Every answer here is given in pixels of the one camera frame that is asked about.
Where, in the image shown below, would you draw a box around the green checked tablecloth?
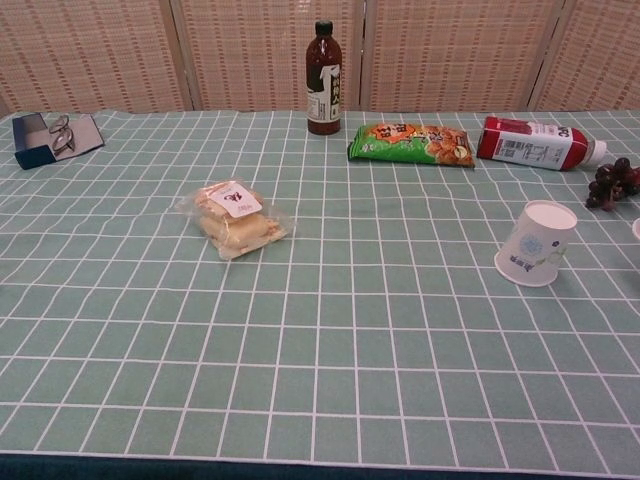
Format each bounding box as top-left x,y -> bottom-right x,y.
0,108 -> 640,475

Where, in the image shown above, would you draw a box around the woven bamboo screen panel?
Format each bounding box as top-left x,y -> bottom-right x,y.
169,0 -> 369,112
529,0 -> 640,112
0,0 -> 189,115
359,0 -> 571,112

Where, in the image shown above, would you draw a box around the blue open glasses case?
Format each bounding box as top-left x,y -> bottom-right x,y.
12,113 -> 106,171

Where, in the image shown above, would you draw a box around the white paper cup green print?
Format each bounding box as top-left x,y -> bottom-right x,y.
494,199 -> 578,288

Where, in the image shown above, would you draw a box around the red and white drink bottle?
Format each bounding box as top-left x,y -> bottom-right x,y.
475,115 -> 609,172

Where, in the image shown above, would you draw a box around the metal frame eyeglasses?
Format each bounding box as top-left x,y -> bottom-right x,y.
48,114 -> 77,154

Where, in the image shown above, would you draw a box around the brown sauce bottle black cap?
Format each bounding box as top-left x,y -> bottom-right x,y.
305,19 -> 343,136

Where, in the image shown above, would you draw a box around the dark purple grape bunch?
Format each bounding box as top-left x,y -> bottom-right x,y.
584,157 -> 640,211

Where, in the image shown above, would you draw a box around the bread in clear plastic pack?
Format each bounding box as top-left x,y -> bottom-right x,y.
174,180 -> 296,261

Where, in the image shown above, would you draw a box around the green snack bag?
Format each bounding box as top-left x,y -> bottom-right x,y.
347,123 -> 475,170

